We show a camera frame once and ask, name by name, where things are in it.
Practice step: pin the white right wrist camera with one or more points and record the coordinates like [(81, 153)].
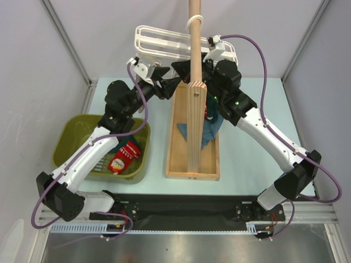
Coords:
[(216, 48)]

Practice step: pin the light blue sock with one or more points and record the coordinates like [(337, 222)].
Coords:
[(210, 130)]

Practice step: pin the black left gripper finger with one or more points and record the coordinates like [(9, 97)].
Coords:
[(172, 83), (160, 71)]

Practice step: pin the white plastic clip hanger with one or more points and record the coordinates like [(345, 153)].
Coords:
[(166, 44)]

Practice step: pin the white slotted cable duct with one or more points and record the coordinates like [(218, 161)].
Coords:
[(115, 228)]

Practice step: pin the red santa christmas sock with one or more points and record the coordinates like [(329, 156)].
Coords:
[(127, 152)]

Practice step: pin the dark green christmas sock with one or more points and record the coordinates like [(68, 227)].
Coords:
[(211, 109)]

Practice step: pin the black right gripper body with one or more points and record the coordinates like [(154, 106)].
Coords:
[(204, 69)]

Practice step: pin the olive green plastic bin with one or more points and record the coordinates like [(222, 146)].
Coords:
[(79, 128)]

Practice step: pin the wooden pole stand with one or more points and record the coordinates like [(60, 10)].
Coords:
[(196, 90)]

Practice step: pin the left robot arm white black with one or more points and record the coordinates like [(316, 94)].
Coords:
[(126, 113)]

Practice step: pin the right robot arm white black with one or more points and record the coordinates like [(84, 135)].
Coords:
[(227, 102)]

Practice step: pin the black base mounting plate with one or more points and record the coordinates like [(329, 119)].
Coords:
[(190, 212)]

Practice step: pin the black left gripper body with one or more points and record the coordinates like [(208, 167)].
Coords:
[(160, 92)]

